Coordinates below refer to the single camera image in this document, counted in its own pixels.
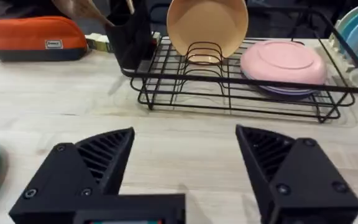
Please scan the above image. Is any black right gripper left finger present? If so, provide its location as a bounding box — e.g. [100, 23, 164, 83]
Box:
[9, 126, 135, 224]

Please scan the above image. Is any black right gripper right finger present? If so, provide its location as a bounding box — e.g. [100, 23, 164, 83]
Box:
[235, 124, 358, 224]

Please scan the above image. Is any purple plate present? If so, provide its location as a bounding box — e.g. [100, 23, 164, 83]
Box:
[244, 73, 320, 97]

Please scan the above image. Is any pink plate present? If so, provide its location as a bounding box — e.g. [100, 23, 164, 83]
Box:
[240, 39, 328, 86]

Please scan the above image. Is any pale mint plate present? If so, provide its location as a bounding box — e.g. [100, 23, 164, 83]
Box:
[336, 2, 358, 35]

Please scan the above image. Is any beige plate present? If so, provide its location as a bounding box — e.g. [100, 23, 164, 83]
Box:
[166, 0, 249, 65]

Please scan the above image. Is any small pale box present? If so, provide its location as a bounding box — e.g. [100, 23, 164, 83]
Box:
[85, 32, 113, 54]

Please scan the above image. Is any black cutlery holder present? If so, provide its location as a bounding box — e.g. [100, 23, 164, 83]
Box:
[105, 0, 155, 71]

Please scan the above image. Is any orange zip bag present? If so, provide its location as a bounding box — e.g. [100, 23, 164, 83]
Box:
[0, 16, 89, 62]

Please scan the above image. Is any black wire dish rack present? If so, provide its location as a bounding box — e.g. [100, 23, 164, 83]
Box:
[121, 4, 358, 124]

